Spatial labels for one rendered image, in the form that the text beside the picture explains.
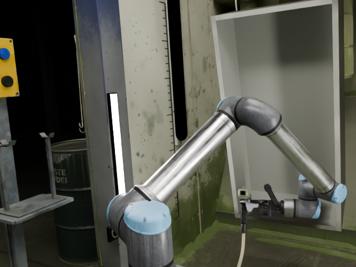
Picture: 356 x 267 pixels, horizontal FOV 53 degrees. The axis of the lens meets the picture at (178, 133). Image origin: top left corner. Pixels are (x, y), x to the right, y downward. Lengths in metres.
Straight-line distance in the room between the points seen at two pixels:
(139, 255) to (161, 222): 0.12
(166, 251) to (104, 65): 1.14
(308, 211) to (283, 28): 1.02
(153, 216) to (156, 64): 1.42
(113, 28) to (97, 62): 0.21
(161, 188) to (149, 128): 1.00
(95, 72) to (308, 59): 1.19
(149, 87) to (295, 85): 0.89
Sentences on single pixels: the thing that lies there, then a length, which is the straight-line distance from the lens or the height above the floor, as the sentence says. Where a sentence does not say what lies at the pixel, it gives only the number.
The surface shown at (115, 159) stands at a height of 0.91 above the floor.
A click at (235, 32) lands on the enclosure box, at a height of 1.59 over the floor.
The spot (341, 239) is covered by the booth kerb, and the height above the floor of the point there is 0.08.
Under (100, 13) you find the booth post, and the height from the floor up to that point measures 1.69.
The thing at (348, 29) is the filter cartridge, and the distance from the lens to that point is 3.08.
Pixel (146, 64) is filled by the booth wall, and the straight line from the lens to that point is 2.30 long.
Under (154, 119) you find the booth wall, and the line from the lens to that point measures 2.35.
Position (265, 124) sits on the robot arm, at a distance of 1.40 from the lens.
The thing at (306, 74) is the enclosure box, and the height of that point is 1.30.
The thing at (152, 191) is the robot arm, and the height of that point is 0.92.
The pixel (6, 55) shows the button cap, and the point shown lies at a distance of 1.78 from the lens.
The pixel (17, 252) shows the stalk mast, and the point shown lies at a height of 0.55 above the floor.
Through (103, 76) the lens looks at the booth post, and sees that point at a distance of 1.98.
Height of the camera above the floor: 1.31
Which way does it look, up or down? 8 degrees down
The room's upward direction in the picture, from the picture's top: 4 degrees counter-clockwise
